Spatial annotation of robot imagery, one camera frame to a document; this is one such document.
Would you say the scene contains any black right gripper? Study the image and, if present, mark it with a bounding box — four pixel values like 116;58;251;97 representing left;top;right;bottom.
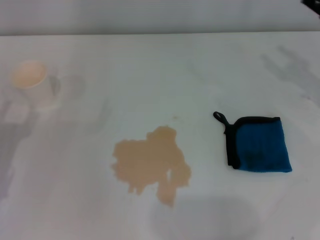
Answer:
300;0;320;13

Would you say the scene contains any blue rag with black trim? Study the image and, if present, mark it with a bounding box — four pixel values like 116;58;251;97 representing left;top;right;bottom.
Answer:
212;111;293;174

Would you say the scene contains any white paper cup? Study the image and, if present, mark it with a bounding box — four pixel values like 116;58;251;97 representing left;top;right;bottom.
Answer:
9;59;62;111

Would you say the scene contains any brown liquid stain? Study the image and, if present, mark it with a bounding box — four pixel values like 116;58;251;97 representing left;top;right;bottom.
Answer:
110;125;193;208

